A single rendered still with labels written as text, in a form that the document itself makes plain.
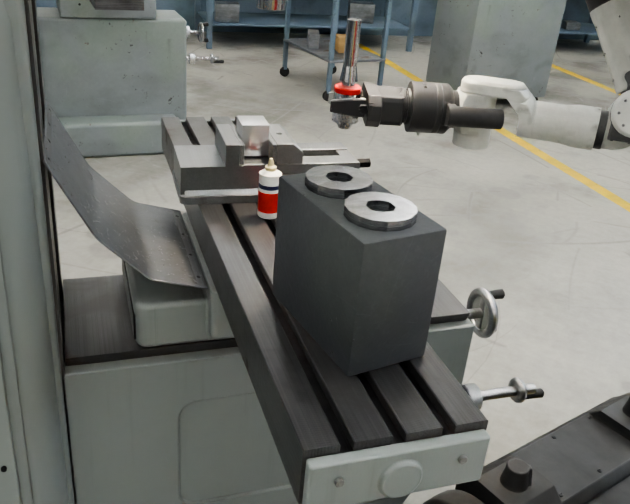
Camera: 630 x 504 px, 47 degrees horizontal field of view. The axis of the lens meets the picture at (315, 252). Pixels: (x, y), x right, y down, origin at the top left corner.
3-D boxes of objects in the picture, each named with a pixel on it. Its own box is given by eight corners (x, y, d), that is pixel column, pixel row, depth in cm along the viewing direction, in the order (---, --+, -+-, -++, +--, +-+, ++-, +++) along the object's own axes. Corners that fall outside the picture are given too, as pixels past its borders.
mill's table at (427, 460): (249, 142, 189) (250, 113, 186) (487, 483, 86) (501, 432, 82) (160, 144, 182) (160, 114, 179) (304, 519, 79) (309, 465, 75)
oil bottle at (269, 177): (276, 209, 133) (279, 153, 128) (281, 219, 129) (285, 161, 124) (254, 211, 132) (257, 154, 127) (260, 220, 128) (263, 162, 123)
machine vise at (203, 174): (337, 170, 153) (342, 121, 148) (360, 198, 141) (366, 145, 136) (172, 175, 144) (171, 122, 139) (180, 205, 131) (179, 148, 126)
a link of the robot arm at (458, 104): (429, 77, 129) (491, 81, 130) (421, 135, 133) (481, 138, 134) (442, 91, 119) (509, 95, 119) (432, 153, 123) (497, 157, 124)
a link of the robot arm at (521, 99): (465, 72, 129) (542, 83, 125) (457, 121, 132) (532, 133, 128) (459, 78, 123) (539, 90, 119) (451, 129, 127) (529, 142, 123)
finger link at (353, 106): (330, 96, 123) (366, 98, 123) (329, 114, 124) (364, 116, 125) (331, 98, 121) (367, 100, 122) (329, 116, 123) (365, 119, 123)
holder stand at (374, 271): (341, 279, 111) (354, 157, 102) (425, 356, 95) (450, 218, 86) (270, 293, 106) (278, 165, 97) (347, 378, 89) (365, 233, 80)
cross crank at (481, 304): (481, 318, 173) (490, 276, 168) (507, 346, 163) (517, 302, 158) (421, 325, 168) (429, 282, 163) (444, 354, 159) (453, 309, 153)
